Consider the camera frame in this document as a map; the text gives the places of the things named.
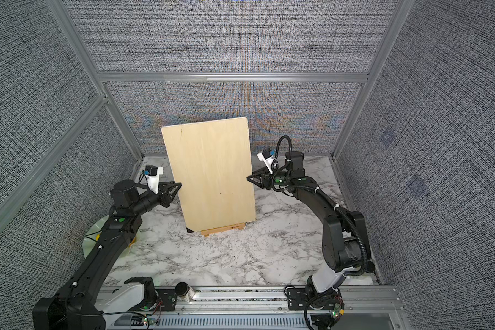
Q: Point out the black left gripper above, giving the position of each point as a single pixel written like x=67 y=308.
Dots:
x=164 y=194

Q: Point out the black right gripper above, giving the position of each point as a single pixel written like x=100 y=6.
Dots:
x=266 y=180

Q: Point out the light plywood board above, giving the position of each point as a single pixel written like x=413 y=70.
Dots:
x=212 y=161

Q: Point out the small wooden easel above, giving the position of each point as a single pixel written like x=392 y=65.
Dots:
x=213 y=231

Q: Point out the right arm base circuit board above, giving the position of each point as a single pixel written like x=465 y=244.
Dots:
x=337 y=311

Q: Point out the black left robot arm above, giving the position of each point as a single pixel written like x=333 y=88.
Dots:
x=75 y=306

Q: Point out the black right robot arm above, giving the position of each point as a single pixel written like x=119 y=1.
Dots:
x=345 y=245

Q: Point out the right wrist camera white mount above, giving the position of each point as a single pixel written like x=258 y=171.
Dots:
x=267 y=156

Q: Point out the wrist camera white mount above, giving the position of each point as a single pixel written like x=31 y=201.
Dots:
x=267 y=156
x=152 y=175

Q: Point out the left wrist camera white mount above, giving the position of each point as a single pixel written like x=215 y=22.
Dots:
x=152 y=175

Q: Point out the small black-capped jar on rail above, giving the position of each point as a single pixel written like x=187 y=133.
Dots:
x=184 y=291

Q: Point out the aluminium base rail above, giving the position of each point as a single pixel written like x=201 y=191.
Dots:
x=272 y=307

